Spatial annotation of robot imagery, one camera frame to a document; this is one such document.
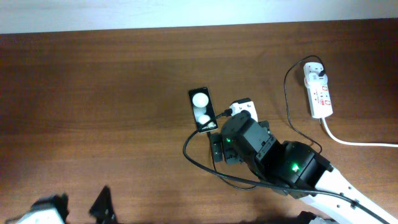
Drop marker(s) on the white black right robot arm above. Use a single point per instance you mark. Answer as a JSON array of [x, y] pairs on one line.
[[294, 168]]

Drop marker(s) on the white power strip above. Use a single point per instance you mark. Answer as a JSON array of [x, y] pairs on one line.
[[319, 101]]

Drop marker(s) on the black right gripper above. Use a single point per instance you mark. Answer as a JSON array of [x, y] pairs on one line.
[[231, 155]]

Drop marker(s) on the black Samsung Galaxy phone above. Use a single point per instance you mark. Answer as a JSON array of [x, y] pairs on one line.
[[202, 106]]

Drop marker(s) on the white charger plug adapter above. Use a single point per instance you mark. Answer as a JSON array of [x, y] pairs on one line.
[[314, 74]]

